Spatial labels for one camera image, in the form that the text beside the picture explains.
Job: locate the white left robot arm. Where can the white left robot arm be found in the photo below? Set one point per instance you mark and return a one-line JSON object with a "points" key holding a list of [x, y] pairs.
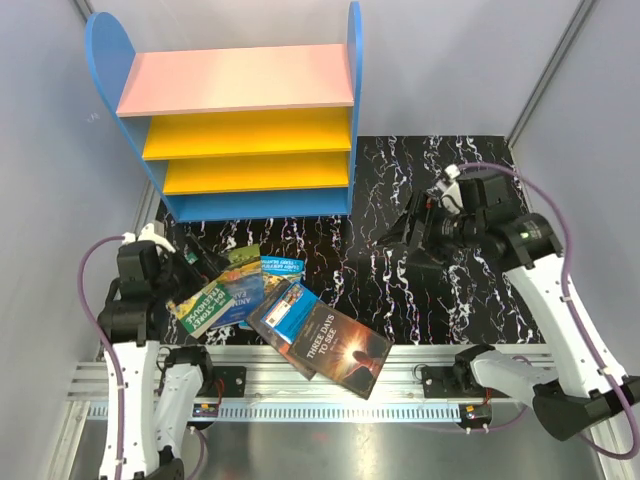
{"points": [[151, 400]]}

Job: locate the aluminium mounting rail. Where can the aluminium mounting rail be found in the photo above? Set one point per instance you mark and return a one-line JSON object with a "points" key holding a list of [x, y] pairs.
{"points": [[320, 382]]}

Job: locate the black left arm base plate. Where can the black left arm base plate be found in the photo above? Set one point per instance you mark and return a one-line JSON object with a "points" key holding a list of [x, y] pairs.
{"points": [[226, 381]]}

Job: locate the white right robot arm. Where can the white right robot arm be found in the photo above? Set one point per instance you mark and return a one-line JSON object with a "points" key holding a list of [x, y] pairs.
{"points": [[474, 211]]}

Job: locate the blue treehouse paperback book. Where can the blue treehouse paperback book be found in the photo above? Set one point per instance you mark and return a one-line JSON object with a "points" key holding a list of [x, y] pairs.
{"points": [[289, 313]]}

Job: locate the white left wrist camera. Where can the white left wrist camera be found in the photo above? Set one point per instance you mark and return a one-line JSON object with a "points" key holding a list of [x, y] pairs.
{"points": [[154, 232]]}

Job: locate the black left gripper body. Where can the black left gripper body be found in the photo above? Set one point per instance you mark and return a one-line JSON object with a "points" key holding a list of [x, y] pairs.
{"points": [[174, 281]]}

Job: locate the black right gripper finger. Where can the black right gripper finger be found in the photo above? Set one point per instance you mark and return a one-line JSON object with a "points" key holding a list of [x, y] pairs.
{"points": [[399, 233], [426, 259]]}

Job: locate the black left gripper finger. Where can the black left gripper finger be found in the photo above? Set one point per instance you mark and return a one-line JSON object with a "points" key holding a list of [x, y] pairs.
{"points": [[208, 261], [200, 281]]}

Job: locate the dark Tale Of Two Cities book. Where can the dark Tale Of Two Cities book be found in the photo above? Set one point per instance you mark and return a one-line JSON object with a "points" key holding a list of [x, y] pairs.
{"points": [[255, 321]]}

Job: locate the green 104-Storey Treehouse book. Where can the green 104-Storey Treehouse book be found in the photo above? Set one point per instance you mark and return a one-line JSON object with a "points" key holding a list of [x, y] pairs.
{"points": [[198, 313]]}

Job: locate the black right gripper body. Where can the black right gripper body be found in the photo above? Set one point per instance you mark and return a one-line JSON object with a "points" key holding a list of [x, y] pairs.
{"points": [[444, 229]]}

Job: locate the black marble pattern mat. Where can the black marble pattern mat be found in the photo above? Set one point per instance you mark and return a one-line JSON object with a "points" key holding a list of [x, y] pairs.
{"points": [[433, 296]]}

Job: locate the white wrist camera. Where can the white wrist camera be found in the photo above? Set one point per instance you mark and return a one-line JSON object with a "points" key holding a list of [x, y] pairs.
{"points": [[154, 232], [447, 185]]}

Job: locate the white slotted cable duct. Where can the white slotted cable duct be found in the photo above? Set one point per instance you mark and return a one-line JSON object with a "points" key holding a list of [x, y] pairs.
{"points": [[299, 412]]}

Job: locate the blue Animal Farm book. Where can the blue Animal Farm book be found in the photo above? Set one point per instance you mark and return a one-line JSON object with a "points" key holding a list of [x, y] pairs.
{"points": [[243, 280]]}

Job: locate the blue 26-Storey Treehouse book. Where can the blue 26-Storey Treehouse book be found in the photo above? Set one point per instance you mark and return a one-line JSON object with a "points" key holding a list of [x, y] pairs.
{"points": [[273, 270]]}

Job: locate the colourful wooden bookshelf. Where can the colourful wooden bookshelf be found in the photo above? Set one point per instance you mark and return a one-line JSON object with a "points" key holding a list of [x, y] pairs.
{"points": [[236, 133]]}

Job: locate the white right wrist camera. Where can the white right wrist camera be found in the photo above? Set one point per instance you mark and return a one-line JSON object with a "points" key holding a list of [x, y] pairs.
{"points": [[447, 185]]}

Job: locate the dark Three Days To See book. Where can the dark Three Days To See book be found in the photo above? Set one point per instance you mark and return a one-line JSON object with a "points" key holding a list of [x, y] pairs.
{"points": [[341, 349]]}

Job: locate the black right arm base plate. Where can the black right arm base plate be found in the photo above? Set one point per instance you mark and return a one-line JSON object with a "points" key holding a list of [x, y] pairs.
{"points": [[441, 382]]}

